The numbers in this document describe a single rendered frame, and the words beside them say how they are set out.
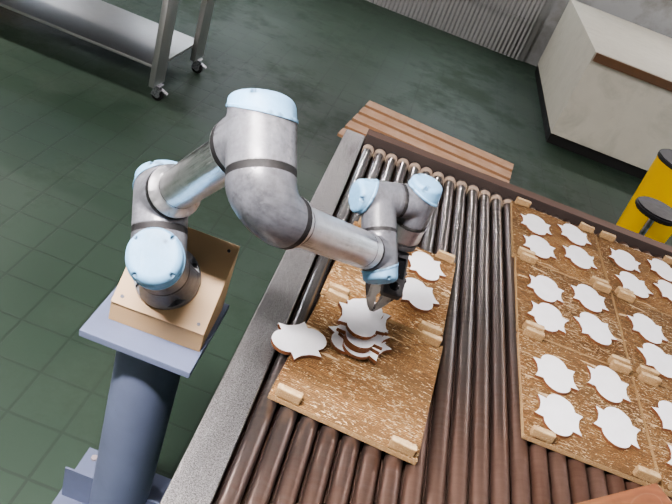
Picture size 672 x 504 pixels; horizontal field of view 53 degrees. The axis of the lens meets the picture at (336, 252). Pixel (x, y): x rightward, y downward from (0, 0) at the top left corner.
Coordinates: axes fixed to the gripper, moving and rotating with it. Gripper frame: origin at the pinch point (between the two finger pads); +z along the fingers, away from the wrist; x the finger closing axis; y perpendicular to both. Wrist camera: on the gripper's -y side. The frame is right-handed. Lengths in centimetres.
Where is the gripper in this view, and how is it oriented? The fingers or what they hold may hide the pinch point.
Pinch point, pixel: (373, 308)
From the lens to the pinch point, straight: 161.5
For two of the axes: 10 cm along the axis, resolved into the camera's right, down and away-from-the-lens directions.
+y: 0.4, -5.6, 8.2
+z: -3.1, 7.8, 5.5
